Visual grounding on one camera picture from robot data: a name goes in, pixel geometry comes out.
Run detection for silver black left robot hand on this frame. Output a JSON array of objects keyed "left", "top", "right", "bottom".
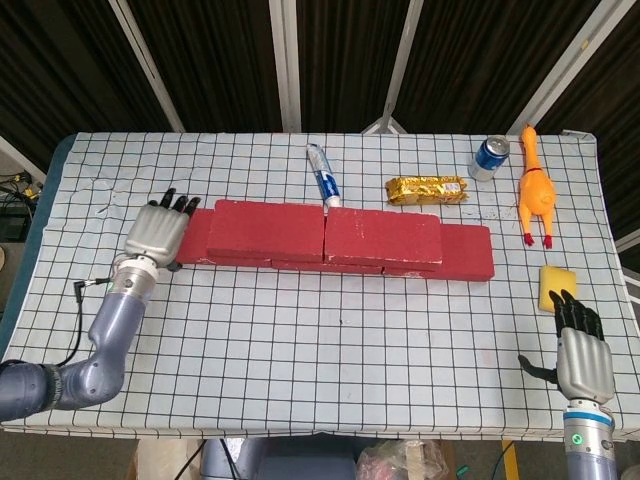
[{"left": 123, "top": 187, "right": 202, "bottom": 274}]

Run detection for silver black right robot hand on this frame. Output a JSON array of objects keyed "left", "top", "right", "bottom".
[{"left": 517, "top": 288, "right": 615, "bottom": 405}]

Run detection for red brick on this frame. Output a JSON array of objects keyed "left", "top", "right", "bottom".
[
  {"left": 175, "top": 208, "right": 274, "bottom": 267},
  {"left": 323, "top": 206, "right": 444, "bottom": 269},
  {"left": 271, "top": 258, "right": 385, "bottom": 275},
  {"left": 382, "top": 224, "right": 496, "bottom": 283},
  {"left": 205, "top": 198, "right": 327, "bottom": 264}
]

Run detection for yellow sponge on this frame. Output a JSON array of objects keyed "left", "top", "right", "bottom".
[{"left": 537, "top": 265, "right": 578, "bottom": 315}]

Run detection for orange rubber chicken toy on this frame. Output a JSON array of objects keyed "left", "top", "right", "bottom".
[{"left": 517, "top": 123, "right": 557, "bottom": 249}]

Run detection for white blue toothpaste tube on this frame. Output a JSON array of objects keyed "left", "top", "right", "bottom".
[{"left": 305, "top": 142, "right": 343, "bottom": 210}]

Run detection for white black checkered tablecloth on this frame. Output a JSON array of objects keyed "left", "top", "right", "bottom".
[{"left": 2, "top": 130, "right": 639, "bottom": 444}]

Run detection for clear plastic bag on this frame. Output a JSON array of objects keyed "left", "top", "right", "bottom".
[{"left": 355, "top": 438, "right": 450, "bottom": 480}]

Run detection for blue soda can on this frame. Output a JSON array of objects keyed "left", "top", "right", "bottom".
[{"left": 468, "top": 134, "right": 511, "bottom": 182}]

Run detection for gold foil snack packet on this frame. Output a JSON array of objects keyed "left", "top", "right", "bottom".
[{"left": 384, "top": 174, "right": 470, "bottom": 206}]

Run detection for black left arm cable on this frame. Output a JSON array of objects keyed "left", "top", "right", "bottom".
[{"left": 49, "top": 278, "right": 119, "bottom": 369}]

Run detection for white metal frame post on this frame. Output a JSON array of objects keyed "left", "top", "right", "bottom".
[
  {"left": 505, "top": 0, "right": 619, "bottom": 136},
  {"left": 360, "top": 0, "right": 426, "bottom": 135},
  {"left": 108, "top": 0, "right": 186, "bottom": 134},
  {"left": 268, "top": 0, "right": 305, "bottom": 134}
]

